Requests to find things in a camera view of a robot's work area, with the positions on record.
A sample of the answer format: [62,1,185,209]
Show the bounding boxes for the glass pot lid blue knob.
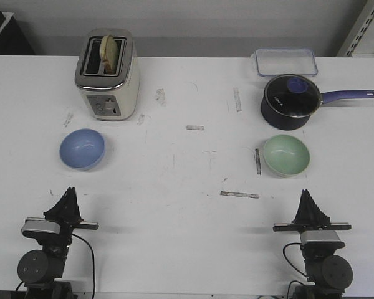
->
[264,74,320,118]

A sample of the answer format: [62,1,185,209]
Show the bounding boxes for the black box in corner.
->
[0,11,36,55]

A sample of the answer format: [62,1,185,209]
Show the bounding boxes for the cream and steel toaster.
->
[75,28,140,121]

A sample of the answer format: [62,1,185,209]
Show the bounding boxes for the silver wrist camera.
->
[21,219,60,238]
[300,230,341,245]

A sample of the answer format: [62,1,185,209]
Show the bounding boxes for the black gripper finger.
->
[294,189,331,225]
[43,187,82,222]

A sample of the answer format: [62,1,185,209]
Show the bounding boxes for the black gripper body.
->
[26,217,99,244]
[272,222,351,233]

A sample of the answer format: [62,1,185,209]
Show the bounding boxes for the blue bowl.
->
[59,128,106,171]

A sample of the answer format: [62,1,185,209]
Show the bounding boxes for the green bowl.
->
[263,135,310,177]

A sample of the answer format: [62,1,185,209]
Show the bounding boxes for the dark blue saucepan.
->
[261,90,374,131]

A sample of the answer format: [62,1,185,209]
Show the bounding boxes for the toast slice in toaster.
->
[100,35,119,75]

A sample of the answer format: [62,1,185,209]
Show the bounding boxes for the clear plastic food container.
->
[251,48,318,77]

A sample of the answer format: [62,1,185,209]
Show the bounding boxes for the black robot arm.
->
[273,189,353,298]
[17,187,98,298]

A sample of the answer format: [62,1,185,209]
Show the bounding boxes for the white metal shelf upright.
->
[336,1,374,57]

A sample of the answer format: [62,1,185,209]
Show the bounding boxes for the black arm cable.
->
[71,233,97,296]
[282,242,309,281]

